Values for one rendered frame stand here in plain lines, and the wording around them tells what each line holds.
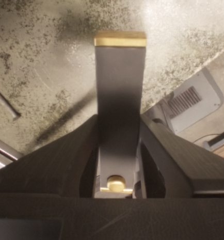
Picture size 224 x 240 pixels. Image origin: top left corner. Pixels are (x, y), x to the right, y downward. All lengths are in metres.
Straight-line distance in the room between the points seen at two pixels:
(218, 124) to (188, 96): 0.54
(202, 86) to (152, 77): 0.77
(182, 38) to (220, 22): 0.03
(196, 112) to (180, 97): 0.12
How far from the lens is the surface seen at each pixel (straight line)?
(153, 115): 0.64
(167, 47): 0.22
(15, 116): 0.26
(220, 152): 1.48
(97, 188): 0.16
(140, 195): 0.53
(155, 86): 0.23
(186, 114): 1.04
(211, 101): 1.05
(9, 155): 0.30
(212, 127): 1.49
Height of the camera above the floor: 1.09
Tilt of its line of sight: 55 degrees down
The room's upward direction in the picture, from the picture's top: 179 degrees counter-clockwise
